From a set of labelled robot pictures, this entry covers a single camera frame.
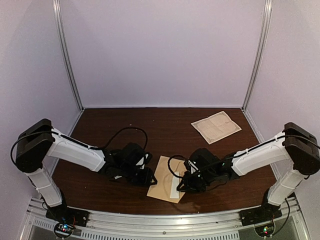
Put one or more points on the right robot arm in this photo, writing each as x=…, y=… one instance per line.
x=293, y=144

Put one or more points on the left circuit board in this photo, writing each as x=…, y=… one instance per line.
x=63, y=230

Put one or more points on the front aluminium rail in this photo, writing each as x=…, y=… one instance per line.
x=221, y=225

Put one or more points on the letter sheet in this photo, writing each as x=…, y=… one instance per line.
x=216, y=127
x=174, y=193

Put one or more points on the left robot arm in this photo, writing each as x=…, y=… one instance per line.
x=42, y=140

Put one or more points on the circuit board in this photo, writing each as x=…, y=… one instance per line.
x=63, y=230
x=265, y=230

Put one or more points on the right aluminium frame post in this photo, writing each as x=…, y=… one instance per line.
x=263, y=36

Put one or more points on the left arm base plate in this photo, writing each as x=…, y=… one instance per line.
x=68, y=215

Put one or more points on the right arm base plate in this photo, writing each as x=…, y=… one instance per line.
x=265, y=212

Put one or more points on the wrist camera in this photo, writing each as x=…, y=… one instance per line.
x=144, y=160
x=190, y=166

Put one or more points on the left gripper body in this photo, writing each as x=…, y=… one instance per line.
x=135, y=178

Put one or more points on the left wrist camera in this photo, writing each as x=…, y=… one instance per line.
x=144, y=160

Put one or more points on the left aluminium frame post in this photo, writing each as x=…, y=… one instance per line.
x=65, y=53

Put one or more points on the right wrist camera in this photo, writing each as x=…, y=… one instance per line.
x=190, y=166

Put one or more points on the right circuit board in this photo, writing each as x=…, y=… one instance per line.
x=265, y=230

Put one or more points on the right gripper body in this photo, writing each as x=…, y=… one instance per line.
x=196, y=184

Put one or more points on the brown paper envelope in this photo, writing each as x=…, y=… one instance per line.
x=161, y=191

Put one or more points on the aluminium frame post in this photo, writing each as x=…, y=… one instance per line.
x=263, y=36
x=65, y=53

